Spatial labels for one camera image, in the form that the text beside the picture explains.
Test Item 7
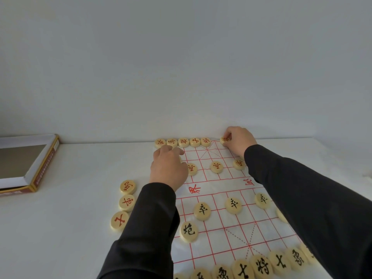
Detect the person's right hand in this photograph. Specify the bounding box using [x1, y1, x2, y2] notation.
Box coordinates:
[222, 126, 258, 158]

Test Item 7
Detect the person's left hand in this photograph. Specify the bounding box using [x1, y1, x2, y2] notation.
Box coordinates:
[149, 145, 189, 193]

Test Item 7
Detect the red grid xiangqi board sheet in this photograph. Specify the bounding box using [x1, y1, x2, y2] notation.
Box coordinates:
[153, 139, 323, 279]

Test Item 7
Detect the white cardboard box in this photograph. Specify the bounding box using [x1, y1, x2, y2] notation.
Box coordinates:
[0, 134, 60, 196]

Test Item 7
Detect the person's left forearm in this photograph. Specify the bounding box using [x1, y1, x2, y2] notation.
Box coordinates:
[97, 182, 181, 279]

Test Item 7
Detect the person's right forearm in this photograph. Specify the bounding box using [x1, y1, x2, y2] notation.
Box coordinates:
[244, 144, 372, 279]

